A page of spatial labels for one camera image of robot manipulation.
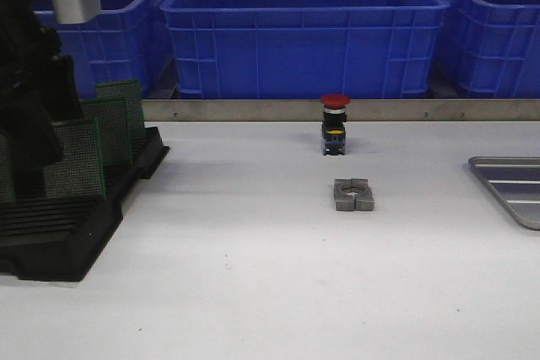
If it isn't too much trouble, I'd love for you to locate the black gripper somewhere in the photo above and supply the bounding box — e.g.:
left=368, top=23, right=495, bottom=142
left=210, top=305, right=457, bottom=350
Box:
left=1, top=0, right=84, bottom=166

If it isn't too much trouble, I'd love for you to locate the green perforated board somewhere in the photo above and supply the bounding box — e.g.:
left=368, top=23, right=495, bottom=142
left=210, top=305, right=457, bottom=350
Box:
left=81, top=98, right=132, bottom=165
left=43, top=117, right=106, bottom=199

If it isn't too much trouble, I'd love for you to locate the leftmost edge green board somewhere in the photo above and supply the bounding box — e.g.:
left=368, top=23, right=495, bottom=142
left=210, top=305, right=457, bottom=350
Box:
left=0, top=135, right=16, bottom=204

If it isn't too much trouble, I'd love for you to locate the rear right green board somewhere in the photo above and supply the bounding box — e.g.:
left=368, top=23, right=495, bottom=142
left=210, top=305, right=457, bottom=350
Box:
left=94, top=79, right=146, bottom=140

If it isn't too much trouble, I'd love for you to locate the black slotted board rack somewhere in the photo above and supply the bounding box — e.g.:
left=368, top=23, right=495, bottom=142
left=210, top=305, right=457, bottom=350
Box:
left=1, top=126, right=170, bottom=282

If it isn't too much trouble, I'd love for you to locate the silver metal tray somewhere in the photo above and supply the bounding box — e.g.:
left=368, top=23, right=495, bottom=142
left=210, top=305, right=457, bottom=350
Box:
left=468, top=157, right=539, bottom=231

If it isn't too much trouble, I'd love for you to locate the left blue plastic crate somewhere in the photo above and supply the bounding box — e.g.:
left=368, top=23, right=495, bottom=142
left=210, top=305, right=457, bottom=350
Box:
left=32, top=0, right=171, bottom=99

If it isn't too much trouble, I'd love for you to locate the blue plastic crate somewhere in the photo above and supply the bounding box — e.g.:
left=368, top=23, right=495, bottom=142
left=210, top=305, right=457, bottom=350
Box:
left=434, top=0, right=539, bottom=99
left=32, top=0, right=171, bottom=99
left=161, top=0, right=448, bottom=99

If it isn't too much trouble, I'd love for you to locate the centre blue plastic crate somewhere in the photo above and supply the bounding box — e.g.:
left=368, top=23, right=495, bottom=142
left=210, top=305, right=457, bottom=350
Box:
left=161, top=0, right=448, bottom=99

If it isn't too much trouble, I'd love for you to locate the red emergency stop button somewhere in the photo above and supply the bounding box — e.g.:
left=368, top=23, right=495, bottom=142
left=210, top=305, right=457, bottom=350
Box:
left=320, top=94, right=350, bottom=155

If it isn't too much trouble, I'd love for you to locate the grey metal clamp block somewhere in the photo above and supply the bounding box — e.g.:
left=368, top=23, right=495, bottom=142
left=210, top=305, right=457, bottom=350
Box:
left=333, top=178, right=375, bottom=212

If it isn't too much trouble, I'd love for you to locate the right blue plastic crate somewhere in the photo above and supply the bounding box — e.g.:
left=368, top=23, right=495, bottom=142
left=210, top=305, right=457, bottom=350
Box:
left=434, top=0, right=539, bottom=99

